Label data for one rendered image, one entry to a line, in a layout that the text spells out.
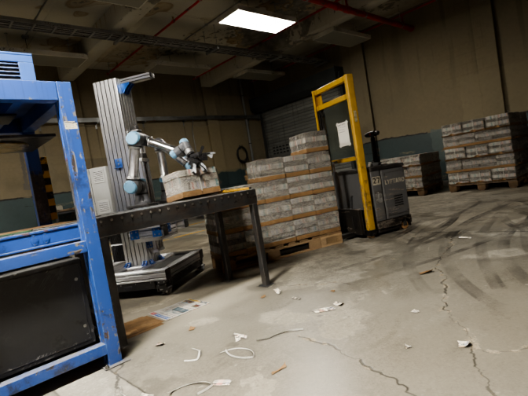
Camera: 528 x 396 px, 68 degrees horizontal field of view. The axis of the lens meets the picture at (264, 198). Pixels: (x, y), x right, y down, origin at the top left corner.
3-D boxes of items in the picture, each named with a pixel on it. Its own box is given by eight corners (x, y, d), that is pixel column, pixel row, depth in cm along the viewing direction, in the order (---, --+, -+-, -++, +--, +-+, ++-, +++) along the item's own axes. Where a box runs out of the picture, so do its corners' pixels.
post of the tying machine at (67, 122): (118, 357, 224) (67, 86, 216) (124, 361, 218) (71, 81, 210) (103, 364, 218) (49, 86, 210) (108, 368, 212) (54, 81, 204)
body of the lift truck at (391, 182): (343, 232, 512) (334, 171, 508) (376, 224, 533) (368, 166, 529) (379, 236, 448) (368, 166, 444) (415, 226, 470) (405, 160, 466)
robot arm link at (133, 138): (143, 193, 352) (146, 132, 347) (134, 195, 337) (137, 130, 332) (130, 192, 354) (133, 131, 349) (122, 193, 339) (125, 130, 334)
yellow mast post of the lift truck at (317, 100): (331, 227, 508) (311, 92, 499) (338, 225, 512) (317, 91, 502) (336, 227, 500) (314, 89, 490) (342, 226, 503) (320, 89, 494)
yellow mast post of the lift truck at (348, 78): (364, 230, 448) (341, 76, 438) (370, 229, 451) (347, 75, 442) (369, 230, 439) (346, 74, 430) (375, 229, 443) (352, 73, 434)
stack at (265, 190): (212, 268, 425) (199, 192, 420) (305, 244, 471) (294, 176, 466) (222, 273, 389) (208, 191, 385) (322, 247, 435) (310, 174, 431)
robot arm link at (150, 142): (137, 144, 360) (186, 160, 354) (131, 143, 350) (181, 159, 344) (141, 131, 359) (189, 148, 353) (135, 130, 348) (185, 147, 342)
